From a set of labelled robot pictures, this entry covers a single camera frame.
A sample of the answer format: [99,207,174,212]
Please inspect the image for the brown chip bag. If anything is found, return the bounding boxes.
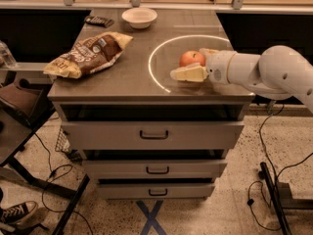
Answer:
[44,31,133,79]

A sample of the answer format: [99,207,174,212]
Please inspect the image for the black floor cable right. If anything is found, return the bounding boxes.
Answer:
[246,105,313,232]

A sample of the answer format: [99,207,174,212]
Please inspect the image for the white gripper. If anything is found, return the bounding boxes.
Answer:
[170,48,237,84]

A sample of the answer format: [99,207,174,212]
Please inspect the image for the wire mesh basket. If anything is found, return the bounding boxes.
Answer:
[55,128,80,160]

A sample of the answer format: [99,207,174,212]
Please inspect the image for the bottom grey drawer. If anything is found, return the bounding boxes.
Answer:
[98,183,215,200]

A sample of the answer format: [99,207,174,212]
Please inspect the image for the dark side table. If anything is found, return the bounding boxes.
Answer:
[0,91,91,235]

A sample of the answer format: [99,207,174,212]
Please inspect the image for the black and white sneaker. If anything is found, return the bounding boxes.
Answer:
[0,201,38,224]

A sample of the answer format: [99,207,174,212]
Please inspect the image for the white paper bowl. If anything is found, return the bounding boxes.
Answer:
[122,7,157,29]

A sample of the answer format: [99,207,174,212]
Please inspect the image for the red apple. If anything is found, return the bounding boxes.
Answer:
[179,51,205,67]

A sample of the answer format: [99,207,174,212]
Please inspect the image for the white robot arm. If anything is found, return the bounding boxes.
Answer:
[170,45,313,113]

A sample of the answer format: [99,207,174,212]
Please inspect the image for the grey drawer cabinet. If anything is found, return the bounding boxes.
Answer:
[49,9,254,191]

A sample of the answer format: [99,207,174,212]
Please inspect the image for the top grey drawer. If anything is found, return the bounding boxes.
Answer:
[62,121,244,150]

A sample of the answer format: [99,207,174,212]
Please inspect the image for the black remote control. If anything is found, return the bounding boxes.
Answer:
[84,16,114,27]

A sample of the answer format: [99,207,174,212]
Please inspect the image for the black floor cable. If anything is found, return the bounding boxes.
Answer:
[246,105,313,232]
[33,131,95,235]

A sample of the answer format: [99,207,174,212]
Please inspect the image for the black metal stand right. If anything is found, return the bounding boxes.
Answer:
[260,162,313,235]

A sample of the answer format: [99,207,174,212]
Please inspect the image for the middle grey drawer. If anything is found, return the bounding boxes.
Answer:
[83,160,227,179]

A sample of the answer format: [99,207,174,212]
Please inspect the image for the clear plastic bottle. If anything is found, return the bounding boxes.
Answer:
[0,40,18,69]

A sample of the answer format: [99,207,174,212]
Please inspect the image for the black floor cable left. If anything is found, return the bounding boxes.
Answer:
[33,131,95,235]

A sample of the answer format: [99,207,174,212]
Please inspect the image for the grey drawer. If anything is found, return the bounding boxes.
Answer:
[62,121,244,150]
[83,160,227,179]
[98,183,215,200]

